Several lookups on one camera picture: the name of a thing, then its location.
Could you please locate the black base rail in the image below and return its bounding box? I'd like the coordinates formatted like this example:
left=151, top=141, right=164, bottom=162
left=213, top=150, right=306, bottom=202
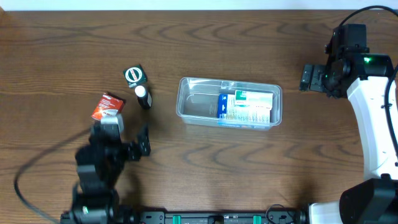
left=60, top=207, right=312, bottom=224

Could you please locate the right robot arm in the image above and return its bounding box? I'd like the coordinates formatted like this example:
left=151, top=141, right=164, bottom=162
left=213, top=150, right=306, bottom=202
left=299, top=24, right=397, bottom=223

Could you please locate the black bottle white cap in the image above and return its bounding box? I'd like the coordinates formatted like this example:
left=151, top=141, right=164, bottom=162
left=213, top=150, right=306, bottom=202
left=134, top=85, right=152, bottom=110

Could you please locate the dark green square box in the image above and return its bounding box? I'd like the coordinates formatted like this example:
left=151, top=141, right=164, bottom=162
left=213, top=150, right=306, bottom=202
left=123, top=65, right=147, bottom=89

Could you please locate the white green medicine box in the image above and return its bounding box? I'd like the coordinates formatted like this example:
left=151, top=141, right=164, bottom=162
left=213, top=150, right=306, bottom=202
left=235, top=90, right=273, bottom=110

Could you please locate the red orange small box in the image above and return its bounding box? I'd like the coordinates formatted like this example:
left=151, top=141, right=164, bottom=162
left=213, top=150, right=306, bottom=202
left=91, top=93, right=125, bottom=121

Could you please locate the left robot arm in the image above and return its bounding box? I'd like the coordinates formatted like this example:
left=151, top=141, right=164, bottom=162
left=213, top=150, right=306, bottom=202
left=60, top=121, right=151, bottom=224

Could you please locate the clear plastic container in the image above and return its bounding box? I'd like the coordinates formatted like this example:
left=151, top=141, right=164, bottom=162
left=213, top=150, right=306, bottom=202
left=176, top=77, right=282, bottom=130

